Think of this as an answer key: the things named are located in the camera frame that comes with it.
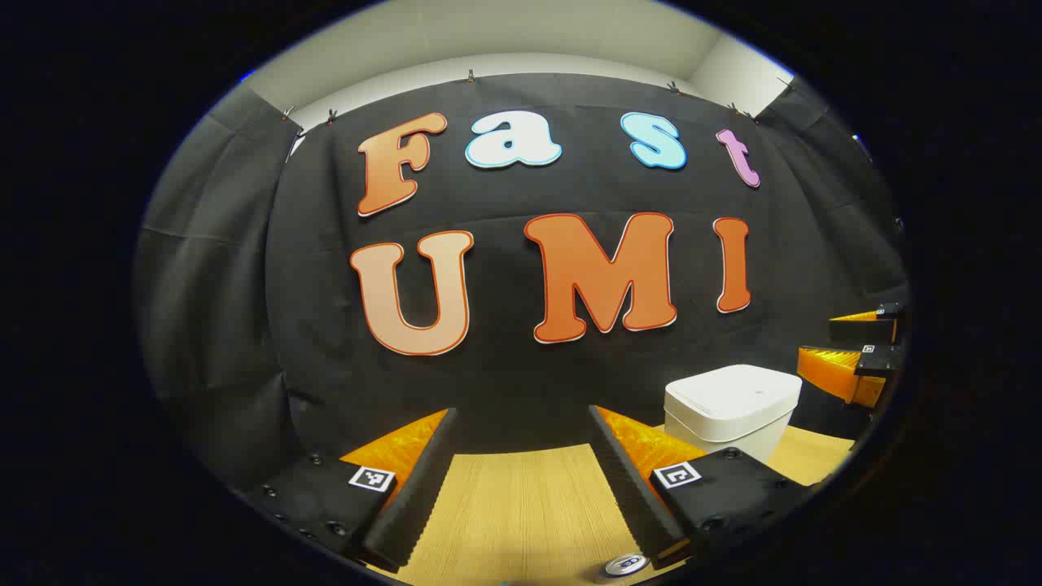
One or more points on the wooden desktop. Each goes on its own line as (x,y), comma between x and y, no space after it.
(521,505)

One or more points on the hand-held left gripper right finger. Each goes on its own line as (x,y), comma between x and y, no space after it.
(631,488)

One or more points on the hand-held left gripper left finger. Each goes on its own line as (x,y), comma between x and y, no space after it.
(415,496)

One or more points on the blue pop can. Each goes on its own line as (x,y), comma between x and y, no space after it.
(625,563)

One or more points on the white desktop garbage bin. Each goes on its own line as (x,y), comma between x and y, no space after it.
(733,407)

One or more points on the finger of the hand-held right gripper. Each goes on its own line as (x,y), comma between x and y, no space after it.
(830,366)
(855,330)

